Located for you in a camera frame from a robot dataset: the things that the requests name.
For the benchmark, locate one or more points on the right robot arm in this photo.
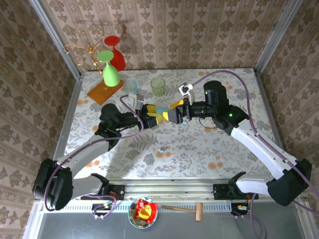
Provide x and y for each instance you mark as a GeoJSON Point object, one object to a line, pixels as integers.
{"type": "Point", "coordinates": [261, 149]}

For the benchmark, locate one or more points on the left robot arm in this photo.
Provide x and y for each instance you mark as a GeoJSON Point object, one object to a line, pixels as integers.
{"type": "Point", "coordinates": [84, 153]}

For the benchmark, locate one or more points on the green plastic tumbler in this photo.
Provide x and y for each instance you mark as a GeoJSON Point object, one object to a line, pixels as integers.
{"type": "Point", "coordinates": [157, 89]}

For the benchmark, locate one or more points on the orange wooden rack base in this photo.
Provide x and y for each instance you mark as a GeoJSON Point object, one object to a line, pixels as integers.
{"type": "Point", "coordinates": [99, 94]}

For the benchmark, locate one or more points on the blue plastic tumbler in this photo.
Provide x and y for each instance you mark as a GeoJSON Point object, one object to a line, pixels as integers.
{"type": "Point", "coordinates": [130, 87]}

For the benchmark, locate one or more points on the green wine glass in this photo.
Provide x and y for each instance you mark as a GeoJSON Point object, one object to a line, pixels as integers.
{"type": "Point", "coordinates": [111, 76]}

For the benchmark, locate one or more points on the floral patterned tablecloth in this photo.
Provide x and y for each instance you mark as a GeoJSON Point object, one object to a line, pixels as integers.
{"type": "Point", "coordinates": [199, 161]}

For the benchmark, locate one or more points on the red wine glass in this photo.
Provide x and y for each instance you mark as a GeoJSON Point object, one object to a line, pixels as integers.
{"type": "Point", "coordinates": [118, 61]}

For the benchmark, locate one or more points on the black power connector block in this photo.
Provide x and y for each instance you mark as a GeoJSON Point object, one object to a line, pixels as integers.
{"type": "Point", "coordinates": [98, 206]}
{"type": "Point", "coordinates": [235, 207]}

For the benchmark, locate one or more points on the red yellow snack packet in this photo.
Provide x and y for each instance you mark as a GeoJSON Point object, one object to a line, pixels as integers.
{"type": "Point", "coordinates": [144, 211]}

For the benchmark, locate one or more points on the wooden mallet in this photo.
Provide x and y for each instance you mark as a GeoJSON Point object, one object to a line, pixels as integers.
{"type": "Point", "coordinates": [199, 211]}

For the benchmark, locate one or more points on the patterned ceramic bowl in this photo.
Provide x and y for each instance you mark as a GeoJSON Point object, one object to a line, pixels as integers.
{"type": "Point", "coordinates": [142, 225]}

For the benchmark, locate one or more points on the grey metal panel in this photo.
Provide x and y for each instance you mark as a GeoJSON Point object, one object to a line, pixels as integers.
{"type": "Point", "coordinates": [74, 226]}

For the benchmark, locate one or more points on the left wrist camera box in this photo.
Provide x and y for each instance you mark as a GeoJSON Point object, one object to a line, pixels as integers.
{"type": "Point", "coordinates": [139, 103]}

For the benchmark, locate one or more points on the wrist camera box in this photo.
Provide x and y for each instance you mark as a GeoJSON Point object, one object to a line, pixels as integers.
{"type": "Point", "coordinates": [139, 103]}
{"type": "Point", "coordinates": [185, 89]}

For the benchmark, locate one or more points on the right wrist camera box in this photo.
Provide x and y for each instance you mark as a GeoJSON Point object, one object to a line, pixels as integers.
{"type": "Point", "coordinates": [185, 89]}

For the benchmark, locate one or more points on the aluminium table side rail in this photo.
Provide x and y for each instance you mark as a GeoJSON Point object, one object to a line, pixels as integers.
{"type": "Point", "coordinates": [267, 104]}
{"type": "Point", "coordinates": [71, 104]}

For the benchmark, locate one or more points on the aluminium mounting rail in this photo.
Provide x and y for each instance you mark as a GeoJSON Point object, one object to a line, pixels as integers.
{"type": "Point", "coordinates": [169, 189]}

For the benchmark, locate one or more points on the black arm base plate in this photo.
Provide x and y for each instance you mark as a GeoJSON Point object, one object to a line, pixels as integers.
{"type": "Point", "coordinates": [219, 191]}
{"type": "Point", "coordinates": [119, 191]}

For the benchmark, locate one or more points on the aluminium frame post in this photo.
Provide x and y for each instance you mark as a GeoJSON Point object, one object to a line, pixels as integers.
{"type": "Point", "coordinates": [277, 37]}
{"type": "Point", "coordinates": [56, 41]}

